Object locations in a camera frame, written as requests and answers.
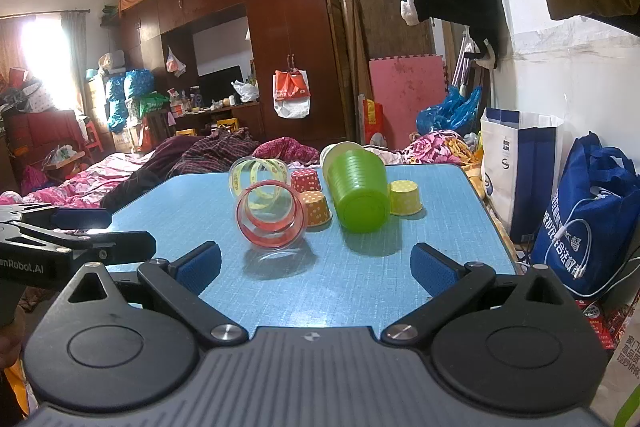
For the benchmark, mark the grey curtain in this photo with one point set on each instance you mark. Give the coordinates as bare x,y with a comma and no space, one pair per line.
75,57

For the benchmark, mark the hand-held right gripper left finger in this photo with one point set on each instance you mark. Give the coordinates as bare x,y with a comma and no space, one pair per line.
200,267

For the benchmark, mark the blue dotted bags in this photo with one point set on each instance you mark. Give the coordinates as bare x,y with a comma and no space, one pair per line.
125,94

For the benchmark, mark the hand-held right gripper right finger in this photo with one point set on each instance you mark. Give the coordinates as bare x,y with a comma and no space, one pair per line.
432,269

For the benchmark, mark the pink floral blanket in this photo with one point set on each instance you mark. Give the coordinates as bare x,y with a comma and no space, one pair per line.
85,179

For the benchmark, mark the metal crutches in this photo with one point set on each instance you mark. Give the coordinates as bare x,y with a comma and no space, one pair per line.
462,62

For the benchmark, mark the brown wooden board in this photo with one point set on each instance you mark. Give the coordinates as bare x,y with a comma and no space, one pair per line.
390,2

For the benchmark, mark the colourful floral blanket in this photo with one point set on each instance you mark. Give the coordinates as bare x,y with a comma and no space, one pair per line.
440,147

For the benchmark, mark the blue tote bag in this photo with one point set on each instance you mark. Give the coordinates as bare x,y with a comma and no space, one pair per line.
595,187

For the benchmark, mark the white printed sack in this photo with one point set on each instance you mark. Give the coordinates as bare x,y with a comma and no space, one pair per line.
627,357

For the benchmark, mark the orange and white bag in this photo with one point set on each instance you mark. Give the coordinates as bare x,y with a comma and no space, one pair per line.
291,94

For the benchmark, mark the yellow dotted paper cup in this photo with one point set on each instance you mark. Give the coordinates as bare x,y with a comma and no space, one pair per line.
405,199

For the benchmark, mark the blue plastic bag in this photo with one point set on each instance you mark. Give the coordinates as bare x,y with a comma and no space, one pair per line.
450,112

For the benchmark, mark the black monitor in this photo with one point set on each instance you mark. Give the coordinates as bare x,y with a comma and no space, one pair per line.
220,86

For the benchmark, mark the pink plastic bag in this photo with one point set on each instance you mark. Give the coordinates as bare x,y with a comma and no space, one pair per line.
175,63

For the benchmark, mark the yellow striped clear cup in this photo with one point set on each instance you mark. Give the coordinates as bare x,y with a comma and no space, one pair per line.
250,187

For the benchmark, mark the red cloth covered furniture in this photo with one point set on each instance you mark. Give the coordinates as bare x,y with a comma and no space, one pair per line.
42,132

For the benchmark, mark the pink foam mat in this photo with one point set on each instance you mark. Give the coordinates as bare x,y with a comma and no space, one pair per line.
405,99

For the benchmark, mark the pink plastic stool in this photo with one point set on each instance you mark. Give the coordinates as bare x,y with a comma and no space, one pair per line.
93,138

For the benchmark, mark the green plastic cup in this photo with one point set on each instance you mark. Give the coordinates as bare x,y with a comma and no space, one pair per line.
360,192

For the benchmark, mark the black garment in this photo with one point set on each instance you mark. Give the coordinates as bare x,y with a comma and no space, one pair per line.
460,2

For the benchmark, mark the white paper shopping bag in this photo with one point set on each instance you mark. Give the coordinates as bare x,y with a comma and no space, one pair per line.
520,167

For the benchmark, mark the red gift bag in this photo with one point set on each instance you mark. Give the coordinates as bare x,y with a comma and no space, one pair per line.
373,122

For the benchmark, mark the magenta floral quilt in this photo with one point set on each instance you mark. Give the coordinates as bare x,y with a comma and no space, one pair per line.
287,151

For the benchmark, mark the red dotted paper cup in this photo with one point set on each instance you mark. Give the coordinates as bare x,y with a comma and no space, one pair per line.
305,181

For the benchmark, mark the person's left hand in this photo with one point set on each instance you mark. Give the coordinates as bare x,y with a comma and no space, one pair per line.
7,347

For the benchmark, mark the red striped clear cup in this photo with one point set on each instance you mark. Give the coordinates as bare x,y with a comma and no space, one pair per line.
260,227

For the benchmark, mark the brown wooden wardrobe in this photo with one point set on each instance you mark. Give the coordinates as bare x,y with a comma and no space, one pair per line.
290,17

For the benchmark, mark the dark maroon garment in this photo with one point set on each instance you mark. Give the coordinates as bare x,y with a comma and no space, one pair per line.
150,172

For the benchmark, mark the yellow crate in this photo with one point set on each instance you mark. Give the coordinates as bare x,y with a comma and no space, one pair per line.
227,125

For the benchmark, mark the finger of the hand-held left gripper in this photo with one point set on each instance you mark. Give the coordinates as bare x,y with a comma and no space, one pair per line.
120,244
80,218

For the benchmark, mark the red box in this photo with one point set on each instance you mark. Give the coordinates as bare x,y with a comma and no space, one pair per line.
597,324

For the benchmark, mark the white plastic bag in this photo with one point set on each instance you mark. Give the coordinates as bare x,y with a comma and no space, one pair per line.
246,91

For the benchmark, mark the plaid cloth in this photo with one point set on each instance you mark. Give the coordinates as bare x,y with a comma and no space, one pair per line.
215,152

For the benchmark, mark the orange dotted paper cup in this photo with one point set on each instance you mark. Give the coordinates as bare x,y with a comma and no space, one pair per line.
317,209

